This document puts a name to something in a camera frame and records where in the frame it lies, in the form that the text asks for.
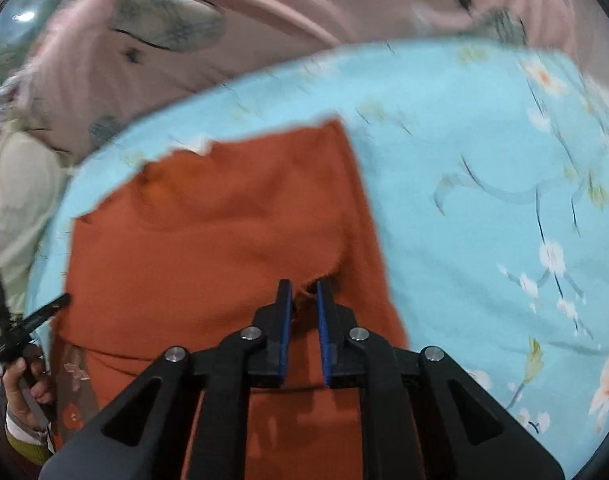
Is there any person's left hand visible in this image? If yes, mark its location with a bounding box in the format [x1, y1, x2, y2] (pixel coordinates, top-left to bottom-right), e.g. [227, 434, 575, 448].
[2, 358, 56, 430]

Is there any orange small garment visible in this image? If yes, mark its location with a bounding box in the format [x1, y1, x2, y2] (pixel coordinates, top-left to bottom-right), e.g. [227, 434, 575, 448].
[49, 119, 410, 480]

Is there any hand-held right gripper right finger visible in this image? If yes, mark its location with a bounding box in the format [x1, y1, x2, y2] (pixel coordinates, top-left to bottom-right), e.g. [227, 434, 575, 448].
[315, 279, 566, 480]

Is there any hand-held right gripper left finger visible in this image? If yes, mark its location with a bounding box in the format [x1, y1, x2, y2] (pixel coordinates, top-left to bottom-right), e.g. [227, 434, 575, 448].
[38, 279, 292, 480]

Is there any pink printed blanket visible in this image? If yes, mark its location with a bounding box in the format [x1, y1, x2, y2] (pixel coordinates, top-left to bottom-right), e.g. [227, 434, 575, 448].
[14, 0, 600, 161]

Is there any person's left forearm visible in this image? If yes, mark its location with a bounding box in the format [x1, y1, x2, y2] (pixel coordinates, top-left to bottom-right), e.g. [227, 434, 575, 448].
[4, 410, 52, 467]

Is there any cream cloth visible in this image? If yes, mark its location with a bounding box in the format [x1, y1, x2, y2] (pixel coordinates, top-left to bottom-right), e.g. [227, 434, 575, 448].
[0, 125, 75, 331]

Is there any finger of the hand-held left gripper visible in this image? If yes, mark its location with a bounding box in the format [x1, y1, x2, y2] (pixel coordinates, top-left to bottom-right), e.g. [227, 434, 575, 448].
[23, 294, 71, 330]

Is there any light blue floral bedsheet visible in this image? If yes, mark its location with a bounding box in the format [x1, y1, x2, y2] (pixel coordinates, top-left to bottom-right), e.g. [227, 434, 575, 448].
[25, 39, 609, 480]

